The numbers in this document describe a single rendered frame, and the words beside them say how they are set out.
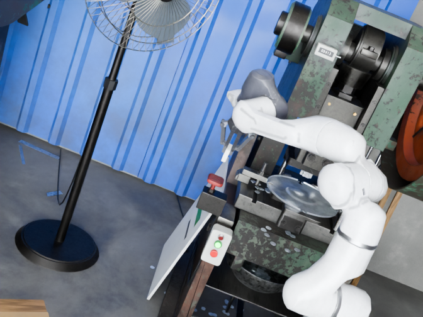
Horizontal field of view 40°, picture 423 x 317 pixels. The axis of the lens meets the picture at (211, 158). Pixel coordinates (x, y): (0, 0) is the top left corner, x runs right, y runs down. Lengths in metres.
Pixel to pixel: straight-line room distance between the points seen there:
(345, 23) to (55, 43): 1.98
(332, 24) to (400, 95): 0.35
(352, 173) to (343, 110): 0.69
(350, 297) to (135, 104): 2.17
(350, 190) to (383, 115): 0.70
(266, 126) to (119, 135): 2.01
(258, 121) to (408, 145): 0.93
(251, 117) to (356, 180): 0.38
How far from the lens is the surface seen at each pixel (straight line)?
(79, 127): 3.67
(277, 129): 1.68
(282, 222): 2.24
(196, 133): 3.51
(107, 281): 2.72
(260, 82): 1.82
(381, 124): 2.19
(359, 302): 1.67
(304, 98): 2.13
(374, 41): 2.18
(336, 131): 1.61
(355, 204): 1.55
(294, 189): 2.27
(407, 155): 2.44
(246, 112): 1.75
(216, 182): 2.10
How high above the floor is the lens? 1.57
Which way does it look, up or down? 21 degrees down
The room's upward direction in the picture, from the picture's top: 22 degrees clockwise
